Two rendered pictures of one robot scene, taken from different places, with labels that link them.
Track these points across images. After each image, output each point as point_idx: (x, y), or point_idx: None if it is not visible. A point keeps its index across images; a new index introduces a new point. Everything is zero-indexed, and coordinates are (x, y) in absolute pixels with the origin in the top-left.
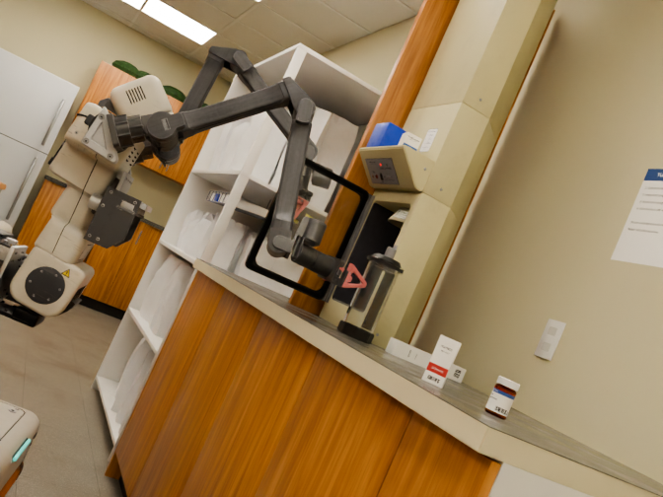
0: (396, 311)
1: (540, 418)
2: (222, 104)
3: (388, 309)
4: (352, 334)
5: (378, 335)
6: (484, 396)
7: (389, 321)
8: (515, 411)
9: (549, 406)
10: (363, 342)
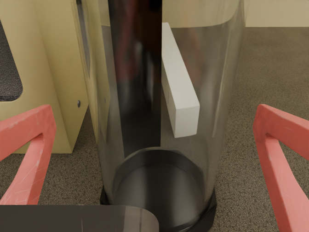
0: (70, 24)
1: (263, 19)
2: None
3: (64, 38)
4: (208, 226)
5: (80, 102)
6: (268, 52)
7: (75, 59)
8: (307, 44)
9: (273, 1)
10: (231, 204)
